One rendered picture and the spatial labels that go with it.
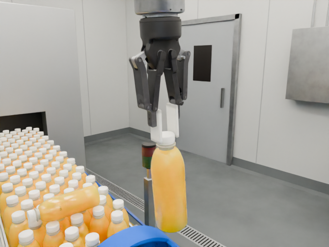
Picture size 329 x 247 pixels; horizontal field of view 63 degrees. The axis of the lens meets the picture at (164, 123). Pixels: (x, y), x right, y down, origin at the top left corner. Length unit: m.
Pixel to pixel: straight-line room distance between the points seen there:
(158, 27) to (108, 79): 5.10
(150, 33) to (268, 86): 3.43
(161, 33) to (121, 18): 5.34
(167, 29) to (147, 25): 0.04
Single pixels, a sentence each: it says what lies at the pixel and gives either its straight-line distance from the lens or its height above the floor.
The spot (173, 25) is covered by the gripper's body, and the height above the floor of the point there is 1.67.
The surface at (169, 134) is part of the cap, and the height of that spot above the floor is 1.47.
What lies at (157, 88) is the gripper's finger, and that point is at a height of 1.56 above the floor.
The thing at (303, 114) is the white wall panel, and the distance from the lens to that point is 3.73.
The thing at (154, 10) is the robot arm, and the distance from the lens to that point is 0.47.
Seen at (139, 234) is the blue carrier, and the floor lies 1.23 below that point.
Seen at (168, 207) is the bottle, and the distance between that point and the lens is 0.59.
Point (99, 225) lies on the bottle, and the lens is 0.99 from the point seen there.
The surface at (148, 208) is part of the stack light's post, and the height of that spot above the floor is 0.96.
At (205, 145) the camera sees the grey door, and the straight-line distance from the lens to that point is 4.50.
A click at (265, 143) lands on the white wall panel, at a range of 3.99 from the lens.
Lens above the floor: 1.62
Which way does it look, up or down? 13 degrees down
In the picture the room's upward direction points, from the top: straight up
